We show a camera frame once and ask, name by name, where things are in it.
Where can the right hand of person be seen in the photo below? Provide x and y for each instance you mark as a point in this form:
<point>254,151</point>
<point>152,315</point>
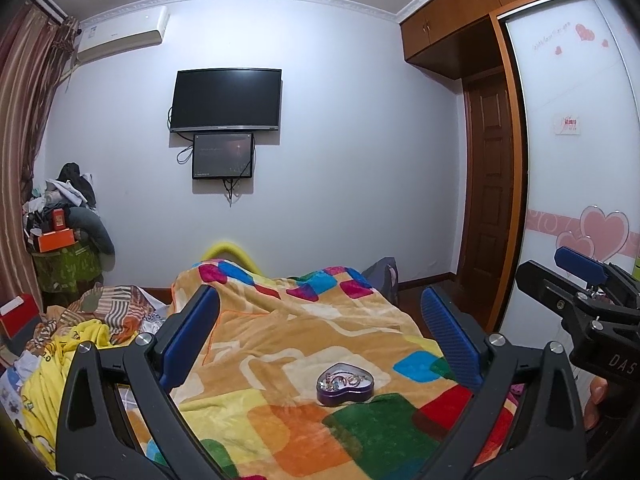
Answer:
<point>598,390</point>

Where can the orange box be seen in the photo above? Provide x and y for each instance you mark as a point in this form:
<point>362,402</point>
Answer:
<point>55,240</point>

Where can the yellow cartoon cloth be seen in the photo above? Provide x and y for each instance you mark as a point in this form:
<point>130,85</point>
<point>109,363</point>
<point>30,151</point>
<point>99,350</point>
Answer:
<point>42,392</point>

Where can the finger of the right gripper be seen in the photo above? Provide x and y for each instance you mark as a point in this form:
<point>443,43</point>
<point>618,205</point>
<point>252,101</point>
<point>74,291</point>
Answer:
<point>580,259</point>
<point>558,295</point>

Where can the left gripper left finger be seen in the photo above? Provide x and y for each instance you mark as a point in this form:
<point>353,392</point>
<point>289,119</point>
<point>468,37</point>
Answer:
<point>182,337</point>

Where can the grey backpack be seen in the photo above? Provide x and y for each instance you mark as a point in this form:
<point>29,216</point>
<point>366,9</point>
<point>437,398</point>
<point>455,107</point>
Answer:
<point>383,276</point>

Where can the red box with white label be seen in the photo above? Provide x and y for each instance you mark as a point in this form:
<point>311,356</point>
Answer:
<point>17,313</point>

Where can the purple heart tin lid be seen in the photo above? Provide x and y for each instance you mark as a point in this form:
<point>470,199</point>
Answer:
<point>342,383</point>

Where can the brown wooden door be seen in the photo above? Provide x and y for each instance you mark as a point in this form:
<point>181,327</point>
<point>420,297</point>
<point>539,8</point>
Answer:
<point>488,200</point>

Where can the white wardrobe sliding door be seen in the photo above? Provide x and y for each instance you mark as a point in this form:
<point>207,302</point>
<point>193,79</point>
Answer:
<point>578,67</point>

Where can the colourful patchwork fleece blanket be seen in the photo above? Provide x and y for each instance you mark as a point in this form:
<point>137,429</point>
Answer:
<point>250,397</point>

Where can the small black wall monitor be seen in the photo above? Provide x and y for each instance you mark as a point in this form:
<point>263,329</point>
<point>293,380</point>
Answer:
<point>223,156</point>

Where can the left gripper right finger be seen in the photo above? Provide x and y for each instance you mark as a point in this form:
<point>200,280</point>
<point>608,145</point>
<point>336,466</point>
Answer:
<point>458,335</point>

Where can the pile of clothes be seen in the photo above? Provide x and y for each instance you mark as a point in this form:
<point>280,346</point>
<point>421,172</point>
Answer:
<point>66,202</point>

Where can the large black wall television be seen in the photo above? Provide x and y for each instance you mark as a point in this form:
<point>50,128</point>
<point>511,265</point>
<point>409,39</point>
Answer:
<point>221,99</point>

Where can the white air conditioner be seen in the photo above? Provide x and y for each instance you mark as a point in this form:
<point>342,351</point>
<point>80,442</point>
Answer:
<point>123,33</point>

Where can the green patterned box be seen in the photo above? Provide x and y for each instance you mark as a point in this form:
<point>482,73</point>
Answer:
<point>67,270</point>

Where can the striped red curtain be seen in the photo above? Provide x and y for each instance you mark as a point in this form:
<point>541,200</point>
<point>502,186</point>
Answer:
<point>34,53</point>

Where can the striped patterned bedsheet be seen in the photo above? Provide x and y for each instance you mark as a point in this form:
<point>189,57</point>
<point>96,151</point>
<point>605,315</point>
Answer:
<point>125,310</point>

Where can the brown overhead wooden cabinet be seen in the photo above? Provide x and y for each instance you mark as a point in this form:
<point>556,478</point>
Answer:
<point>453,38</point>

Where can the yellow bed footboard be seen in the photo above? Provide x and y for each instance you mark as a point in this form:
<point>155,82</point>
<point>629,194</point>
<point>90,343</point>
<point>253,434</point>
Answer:
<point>237,254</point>

